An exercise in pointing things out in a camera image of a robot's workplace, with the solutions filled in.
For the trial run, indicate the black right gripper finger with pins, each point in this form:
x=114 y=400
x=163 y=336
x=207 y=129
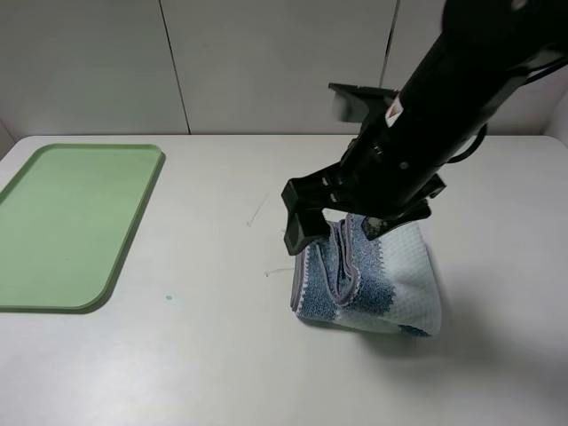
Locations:
x=305 y=198
x=416 y=209

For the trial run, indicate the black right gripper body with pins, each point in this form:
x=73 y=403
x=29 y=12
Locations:
x=394 y=156

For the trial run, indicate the blue white striped towel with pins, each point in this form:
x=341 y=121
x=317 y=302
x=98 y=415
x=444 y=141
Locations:
x=386 y=285

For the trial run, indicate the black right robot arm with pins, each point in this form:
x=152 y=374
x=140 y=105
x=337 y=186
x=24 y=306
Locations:
x=485 y=52

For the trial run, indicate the green plastic tray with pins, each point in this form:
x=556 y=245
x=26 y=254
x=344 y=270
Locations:
x=68 y=217

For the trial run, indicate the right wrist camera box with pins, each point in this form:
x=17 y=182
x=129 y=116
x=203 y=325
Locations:
x=355 y=103

